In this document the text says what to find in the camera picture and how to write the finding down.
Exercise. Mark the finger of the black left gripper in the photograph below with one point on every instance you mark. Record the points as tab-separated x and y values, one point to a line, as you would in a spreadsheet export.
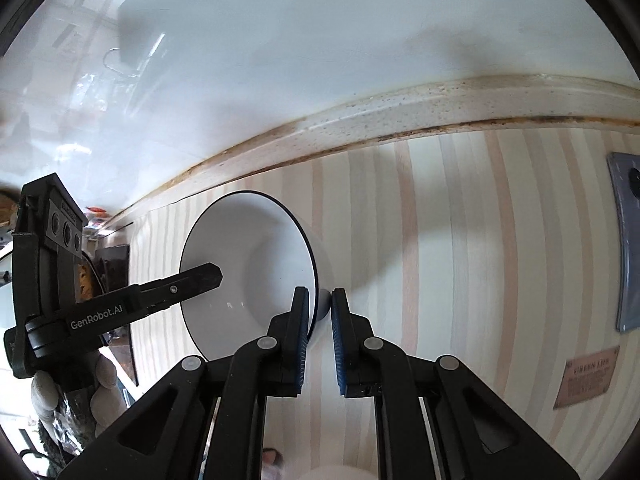
162	294

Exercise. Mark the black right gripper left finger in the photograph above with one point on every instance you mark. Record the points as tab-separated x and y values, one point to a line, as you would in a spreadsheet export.
205	420

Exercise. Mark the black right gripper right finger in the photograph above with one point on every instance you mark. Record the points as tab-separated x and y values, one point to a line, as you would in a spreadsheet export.
435	419

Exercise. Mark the white bowl with dark rim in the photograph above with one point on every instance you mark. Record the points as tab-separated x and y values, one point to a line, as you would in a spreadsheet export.
264	252

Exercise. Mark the gloved hand holding gripper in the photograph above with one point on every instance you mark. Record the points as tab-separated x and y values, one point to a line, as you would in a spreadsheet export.
80	414

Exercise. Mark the brown leather label patch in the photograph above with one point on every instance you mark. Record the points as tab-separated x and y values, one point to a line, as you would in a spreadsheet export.
586	377

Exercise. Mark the striped table mat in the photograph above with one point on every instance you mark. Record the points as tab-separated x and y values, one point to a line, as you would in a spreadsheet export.
500	247

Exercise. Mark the blue smartphone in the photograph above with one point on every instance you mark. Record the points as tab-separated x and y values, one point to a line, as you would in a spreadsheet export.
624	173

